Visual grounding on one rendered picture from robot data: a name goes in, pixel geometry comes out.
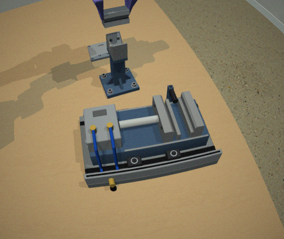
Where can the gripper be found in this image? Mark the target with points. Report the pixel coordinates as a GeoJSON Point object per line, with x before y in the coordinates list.
{"type": "Point", "coordinates": [100, 6]}

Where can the grey flat bar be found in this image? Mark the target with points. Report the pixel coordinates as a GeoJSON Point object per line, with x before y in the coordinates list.
{"type": "Point", "coordinates": [173, 119]}
{"type": "Point", "coordinates": [185, 117]}

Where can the grey slotted metal block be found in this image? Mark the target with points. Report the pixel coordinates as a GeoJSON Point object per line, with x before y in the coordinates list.
{"type": "Point", "coordinates": [116, 16]}

